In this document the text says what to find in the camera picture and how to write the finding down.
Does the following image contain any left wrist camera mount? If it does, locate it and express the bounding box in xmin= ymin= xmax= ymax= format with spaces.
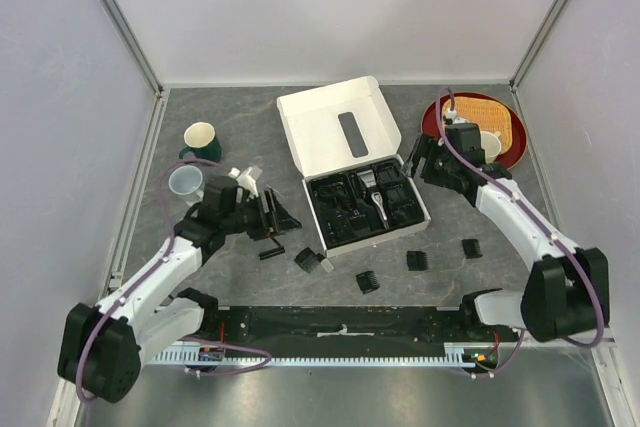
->
xmin=228 ymin=165 xmax=262 ymax=198

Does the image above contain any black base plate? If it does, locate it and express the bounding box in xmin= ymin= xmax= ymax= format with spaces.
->
xmin=196 ymin=306 xmax=517 ymax=359

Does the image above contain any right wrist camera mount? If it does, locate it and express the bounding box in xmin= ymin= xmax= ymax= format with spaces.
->
xmin=443 ymin=108 xmax=469 ymax=126

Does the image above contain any dark green mug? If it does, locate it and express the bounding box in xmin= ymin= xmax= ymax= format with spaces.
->
xmin=179 ymin=122 xmax=222 ymax=162

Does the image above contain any silver black hair clipper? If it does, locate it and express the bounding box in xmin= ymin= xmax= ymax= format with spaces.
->
xmin=357 ymin=169 xmax=389 ymax=229

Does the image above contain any woven bamboo mat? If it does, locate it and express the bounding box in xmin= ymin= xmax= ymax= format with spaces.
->
xmin=442 ymin=93 xmax=513 ymax=154

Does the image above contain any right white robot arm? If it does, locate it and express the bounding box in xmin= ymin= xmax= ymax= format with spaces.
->
xmin=405 ymin=129 xmax=610 ymax=348

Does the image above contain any black comb guard front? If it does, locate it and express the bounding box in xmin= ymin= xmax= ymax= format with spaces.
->
xmin=356 ymin=271 xmax=380 ymax=295

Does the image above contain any clear plastic measuring cup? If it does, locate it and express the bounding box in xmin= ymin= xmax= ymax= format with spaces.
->
xmin=168 ymin=165 xmax=204 ymax=206

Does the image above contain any light green cup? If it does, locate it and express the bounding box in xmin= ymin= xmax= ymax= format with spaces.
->
xmin=480 ymin=131 xmax=502 ymax=164

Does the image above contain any black plastic tray insert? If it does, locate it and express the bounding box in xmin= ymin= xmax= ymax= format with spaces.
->
xmin=305 ymin=156 xmax=430 ymax=256

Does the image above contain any white slotted cable duct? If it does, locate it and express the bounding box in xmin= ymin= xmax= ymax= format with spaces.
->
xmin=150 ymin=342 xmax=497 ymax=370

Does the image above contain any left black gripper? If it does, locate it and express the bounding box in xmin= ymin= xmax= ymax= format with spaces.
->
xmin=222 ymin=188 xmax=301 ymax=241

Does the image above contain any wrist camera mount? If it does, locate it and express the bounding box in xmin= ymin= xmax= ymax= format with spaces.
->
xmin=228 ymin=165 xmax=262 ymax=198
xmin=443 ymin=108 xmax=469 ymax=126

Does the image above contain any small clear oil bottle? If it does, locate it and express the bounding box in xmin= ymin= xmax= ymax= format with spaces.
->
xmin=320 ymin=258 xmax=334 ymax=273

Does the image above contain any white cardboard box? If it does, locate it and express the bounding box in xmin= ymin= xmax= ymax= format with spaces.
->
xmin=276 ymin=75 xmax=432 ymax=259

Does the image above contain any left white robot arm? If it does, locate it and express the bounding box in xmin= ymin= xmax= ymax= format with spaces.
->
xmin=57 ymin=177 xmax=302 ymax=403

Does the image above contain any black comb guard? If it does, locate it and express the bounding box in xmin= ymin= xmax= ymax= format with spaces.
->
xmin=406 ymin=251 xmax=429 ymax=272
xmin=294 ymin=248 xmax=324 ymax=274
xmin=461 ymin=238 xmax=483 ymax=259
xmin=356 ymin=271 xmax=380 ymax=295

